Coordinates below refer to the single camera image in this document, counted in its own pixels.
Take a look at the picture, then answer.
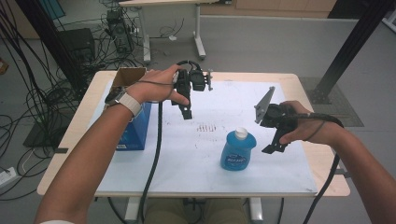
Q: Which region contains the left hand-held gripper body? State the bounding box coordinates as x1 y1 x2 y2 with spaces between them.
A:
172 68 215 106

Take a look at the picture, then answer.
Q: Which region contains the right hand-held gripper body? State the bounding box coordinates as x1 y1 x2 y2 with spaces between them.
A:
253 86 298 138

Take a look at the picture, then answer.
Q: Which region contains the blue bottle with white cap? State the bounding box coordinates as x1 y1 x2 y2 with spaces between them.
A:
219 126 258 172

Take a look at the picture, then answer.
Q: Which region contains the blue cardboard box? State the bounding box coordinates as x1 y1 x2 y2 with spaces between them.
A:
110 66 153 152

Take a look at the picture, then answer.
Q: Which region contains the person's left hand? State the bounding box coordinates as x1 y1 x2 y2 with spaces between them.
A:
125 63 191 108

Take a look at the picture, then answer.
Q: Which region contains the person's right hand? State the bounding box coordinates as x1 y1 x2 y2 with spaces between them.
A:
278 100 347 147

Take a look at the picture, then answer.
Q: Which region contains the white standing desk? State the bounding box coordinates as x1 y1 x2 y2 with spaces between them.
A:
118 0 233 65

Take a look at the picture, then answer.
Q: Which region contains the wristwatch with white band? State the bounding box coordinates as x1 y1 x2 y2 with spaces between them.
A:
104 85 145 119

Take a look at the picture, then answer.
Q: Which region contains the white table leg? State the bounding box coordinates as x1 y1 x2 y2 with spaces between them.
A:
124 197 142 223
247 197 264 223

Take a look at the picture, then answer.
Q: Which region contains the white table mat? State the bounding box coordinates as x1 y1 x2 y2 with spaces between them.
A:
90 79 318 198

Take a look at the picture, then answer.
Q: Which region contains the grey floor mat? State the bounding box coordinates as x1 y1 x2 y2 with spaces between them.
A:
298 77 365 128

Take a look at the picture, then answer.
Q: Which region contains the black computer tower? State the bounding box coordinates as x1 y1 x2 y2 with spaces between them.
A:
106 8 135 54

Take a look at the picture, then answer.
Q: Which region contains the light wooden cabinet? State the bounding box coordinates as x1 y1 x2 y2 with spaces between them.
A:
200 0 338 19

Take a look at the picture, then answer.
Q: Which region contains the black box on floor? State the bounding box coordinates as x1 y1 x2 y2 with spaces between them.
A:
58 27 96 63

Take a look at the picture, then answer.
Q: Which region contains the dark floor plate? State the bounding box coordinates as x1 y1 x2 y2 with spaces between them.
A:
22 111 75 149

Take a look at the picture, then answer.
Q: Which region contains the teal panel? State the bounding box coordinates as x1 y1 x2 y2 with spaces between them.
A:
38 0 67 21

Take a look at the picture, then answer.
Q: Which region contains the person's white shirt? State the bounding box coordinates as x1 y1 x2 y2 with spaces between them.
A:
39 219 76 224

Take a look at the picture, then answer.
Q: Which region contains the white power strip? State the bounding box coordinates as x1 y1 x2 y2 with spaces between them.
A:
0 166 21 189

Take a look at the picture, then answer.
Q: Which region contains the thick black gripper cable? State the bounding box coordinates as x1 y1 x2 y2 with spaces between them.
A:
138 59 204 224
290 112 346 224

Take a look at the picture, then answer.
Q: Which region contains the black metal frame post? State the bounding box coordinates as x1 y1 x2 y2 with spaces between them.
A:
311 0 396 105
14 0 89 94

